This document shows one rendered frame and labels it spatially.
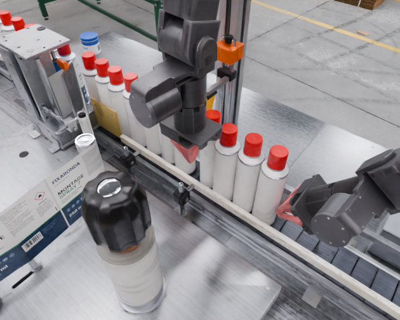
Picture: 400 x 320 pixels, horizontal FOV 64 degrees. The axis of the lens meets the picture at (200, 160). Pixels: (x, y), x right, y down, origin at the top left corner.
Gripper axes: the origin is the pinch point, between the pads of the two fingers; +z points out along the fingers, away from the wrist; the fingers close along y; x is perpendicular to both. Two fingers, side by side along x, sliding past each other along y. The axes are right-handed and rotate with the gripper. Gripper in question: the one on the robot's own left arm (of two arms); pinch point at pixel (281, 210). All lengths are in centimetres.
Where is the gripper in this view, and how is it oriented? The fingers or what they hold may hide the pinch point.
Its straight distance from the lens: 68.1
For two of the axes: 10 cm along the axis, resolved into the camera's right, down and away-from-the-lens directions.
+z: -4.9, 2.8, 8.3
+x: 6.2, 7.8, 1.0
